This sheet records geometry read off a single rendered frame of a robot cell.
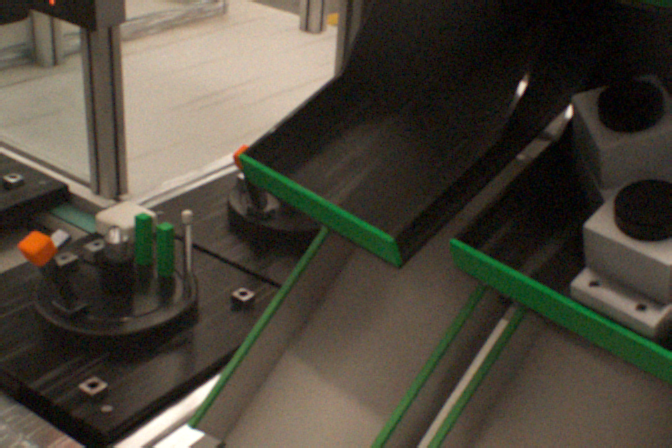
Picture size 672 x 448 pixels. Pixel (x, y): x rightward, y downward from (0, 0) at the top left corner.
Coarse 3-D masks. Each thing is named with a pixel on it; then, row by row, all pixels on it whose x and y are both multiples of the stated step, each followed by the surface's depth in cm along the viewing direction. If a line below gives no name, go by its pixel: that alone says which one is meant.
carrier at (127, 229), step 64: (64, 256) 82; (128, 256) 79; (192, 256) 90; (0, 320) 79; (64, 320) 76; (128, 320) 77; (192, 320) 80; (256, 320) 81; (64, 384) 72; (128, 384) 72; (192, 384) 74
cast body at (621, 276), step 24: (624, 192) 41; (648, 192) 40; (600, 216) 41; (624, 216) 40; (648, 216) 39; (600, 240) 41; (624, 240) 40; (648, 240) 40; (600, 264) 42; (624, 264) 41; (648, 264) 39; (576, 288) 43; (600, 288) 42; (624, 288) 42; (648, 288) 41; (600, 312) 42; (624, 312) 41; (648, 312) 41; (648, 336) 41
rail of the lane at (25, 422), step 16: (0, 384) 72; (16, 384) 72; (0, 400) 71; (16, 400) 72; (0, 416) 70; (16, 416) 70; (32, 416) 70; (0, 432) 68; (16, 432) 69; (32, 432) 68; (48, 432) 69
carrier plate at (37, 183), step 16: (0, 160) 105; (16, 160) 106; (0, 176) 102; (32, 176) 103; (48, 176) 103; (0, 192) 99; (16, 192) 99; (32, 192) 99; (48, 192) 100; (64, 192) 102; (0, 208) 96; (16, 208) 97; (32, 208) 99; (0, 224) 96
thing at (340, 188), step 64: (384, 0) 58; (448, 0) 63; (512, 0) 63; (576, 0) 50; (384, 64) 61; (448, 64) 60; (512, 64) 58; (576, 64) 53; (320, 128) 58; (384, 128) 57; (448, 128) 55; (512, 128) 51; (320, 192) 54; (384, 192) 53; (448, 192) 49; (384, 256) 49
